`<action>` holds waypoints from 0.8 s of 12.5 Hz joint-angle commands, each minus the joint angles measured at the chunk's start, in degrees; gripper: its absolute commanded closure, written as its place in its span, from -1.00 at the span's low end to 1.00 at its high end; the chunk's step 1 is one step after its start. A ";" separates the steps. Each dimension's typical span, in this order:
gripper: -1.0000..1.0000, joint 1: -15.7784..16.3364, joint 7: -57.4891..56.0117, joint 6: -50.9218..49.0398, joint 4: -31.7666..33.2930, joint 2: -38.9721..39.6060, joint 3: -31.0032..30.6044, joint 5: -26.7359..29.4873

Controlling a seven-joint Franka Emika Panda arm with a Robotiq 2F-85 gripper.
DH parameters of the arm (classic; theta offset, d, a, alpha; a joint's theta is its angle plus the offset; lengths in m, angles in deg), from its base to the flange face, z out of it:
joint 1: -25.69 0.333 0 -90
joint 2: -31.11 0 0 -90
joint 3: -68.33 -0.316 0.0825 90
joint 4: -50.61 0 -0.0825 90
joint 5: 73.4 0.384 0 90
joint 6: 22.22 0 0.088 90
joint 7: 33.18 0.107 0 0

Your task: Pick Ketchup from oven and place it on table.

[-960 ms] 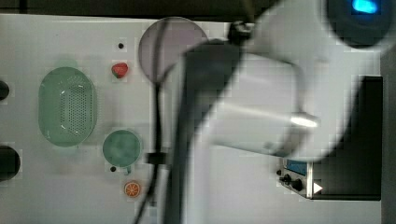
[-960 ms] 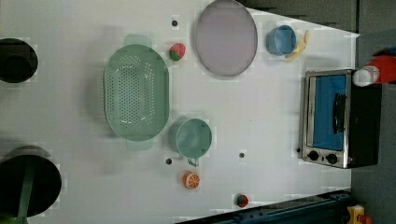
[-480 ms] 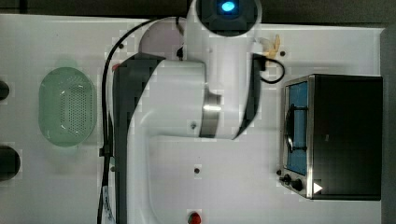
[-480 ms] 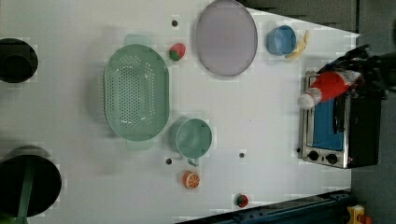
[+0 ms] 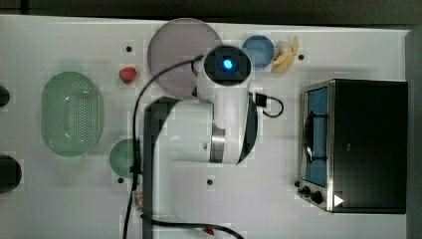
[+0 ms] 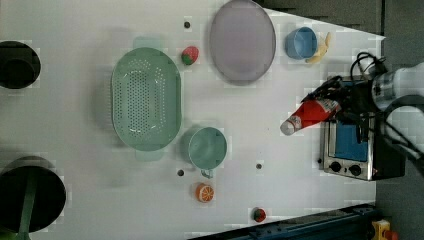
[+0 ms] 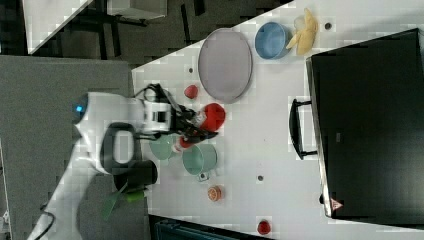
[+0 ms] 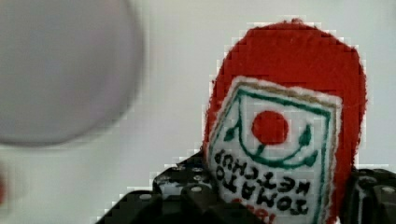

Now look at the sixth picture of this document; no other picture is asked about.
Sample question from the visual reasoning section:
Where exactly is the silver toaster oven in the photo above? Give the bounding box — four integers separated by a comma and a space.
318, 75, 407, 182

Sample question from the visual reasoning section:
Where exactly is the small red toy fruit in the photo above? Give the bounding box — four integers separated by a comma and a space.
252, 208, 266, 223

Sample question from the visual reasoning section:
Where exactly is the yellow red button box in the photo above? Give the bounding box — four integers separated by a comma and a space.
372, 220, 399, 240

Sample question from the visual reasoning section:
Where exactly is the orange slice toy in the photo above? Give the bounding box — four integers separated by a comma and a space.
195, 183, 214, 203

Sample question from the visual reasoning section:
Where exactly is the blue cup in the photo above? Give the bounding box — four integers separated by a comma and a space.
284, 27, 318, 60

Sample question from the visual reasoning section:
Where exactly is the red toy strawberry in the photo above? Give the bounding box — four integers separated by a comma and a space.
181, 46, 199, 65

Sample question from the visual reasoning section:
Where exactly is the yellow toy banana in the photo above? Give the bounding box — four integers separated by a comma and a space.
306, 32, 332, 64

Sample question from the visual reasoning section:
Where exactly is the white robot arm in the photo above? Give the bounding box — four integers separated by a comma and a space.
306, 63, 424, 168

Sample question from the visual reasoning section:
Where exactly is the blue metal frame rail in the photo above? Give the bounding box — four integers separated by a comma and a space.
190, 204, 382, 240

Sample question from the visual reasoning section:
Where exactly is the green mug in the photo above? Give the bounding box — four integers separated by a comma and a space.
187, 127, 228, 179

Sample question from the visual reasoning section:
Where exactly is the large black round base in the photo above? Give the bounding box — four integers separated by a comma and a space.
0, 156, 67, 233

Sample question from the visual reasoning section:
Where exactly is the black cylindrical post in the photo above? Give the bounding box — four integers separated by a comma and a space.
0, 41, 41, 89

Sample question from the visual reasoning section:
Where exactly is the green perforated colander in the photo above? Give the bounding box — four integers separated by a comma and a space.
111, 37, 182, 162

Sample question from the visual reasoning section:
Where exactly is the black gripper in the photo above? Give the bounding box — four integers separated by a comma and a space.
302, 77, 377, 124

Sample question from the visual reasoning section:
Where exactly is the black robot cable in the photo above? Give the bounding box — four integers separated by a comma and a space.
349, 51, 388, 81

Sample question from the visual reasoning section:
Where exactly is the round grey plate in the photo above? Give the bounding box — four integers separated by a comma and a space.
209, 0, 276, 82

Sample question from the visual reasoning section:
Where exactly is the red ketchup bottle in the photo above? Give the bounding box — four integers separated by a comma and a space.
280, 99, 341, 136

